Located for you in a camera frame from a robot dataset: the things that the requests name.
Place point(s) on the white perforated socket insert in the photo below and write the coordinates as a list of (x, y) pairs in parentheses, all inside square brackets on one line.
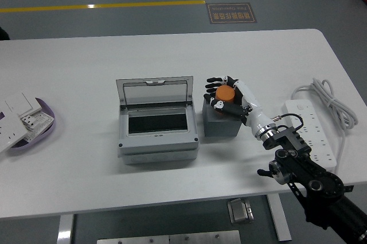
[(40, 123)]

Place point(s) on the grey metal base plate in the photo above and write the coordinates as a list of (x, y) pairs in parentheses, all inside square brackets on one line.
[(169, 238)]

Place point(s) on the orange cylinder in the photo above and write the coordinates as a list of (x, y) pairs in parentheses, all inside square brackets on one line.
[(225, 93)]

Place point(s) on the black table edge bracket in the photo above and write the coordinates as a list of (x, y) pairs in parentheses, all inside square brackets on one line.
[(348, 188)]

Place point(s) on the brown floor sign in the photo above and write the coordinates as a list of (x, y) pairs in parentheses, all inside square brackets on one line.
[(231, 13)]

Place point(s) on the grey plastic junction box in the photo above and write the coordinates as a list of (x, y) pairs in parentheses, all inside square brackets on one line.
[(157, 156)]

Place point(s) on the yellow floor tape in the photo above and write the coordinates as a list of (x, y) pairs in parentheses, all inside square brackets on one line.
[(100, 6)]

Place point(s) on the large white wall panel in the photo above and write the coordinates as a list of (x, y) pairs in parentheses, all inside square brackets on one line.
[(10, 132)]

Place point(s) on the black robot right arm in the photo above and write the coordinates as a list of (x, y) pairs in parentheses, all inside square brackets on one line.
[(298, 166)]

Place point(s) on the white rocker switch plate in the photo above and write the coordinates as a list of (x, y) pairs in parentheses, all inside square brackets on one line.
[(21, 103)]

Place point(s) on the white table leg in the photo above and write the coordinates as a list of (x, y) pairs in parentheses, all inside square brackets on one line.
[(65, 229), (279, 218)]

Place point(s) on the white power strip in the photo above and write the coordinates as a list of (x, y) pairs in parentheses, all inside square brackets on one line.
[(322, 140)]

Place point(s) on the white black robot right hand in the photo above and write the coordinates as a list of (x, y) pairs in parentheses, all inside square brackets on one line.
[(253, 106)]

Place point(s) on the grey cube with round hole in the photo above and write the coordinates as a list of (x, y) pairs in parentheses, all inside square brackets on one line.
[(220, 127)]

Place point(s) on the purple plastic tray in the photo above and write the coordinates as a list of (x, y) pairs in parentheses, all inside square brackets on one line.
[(43, 137)]

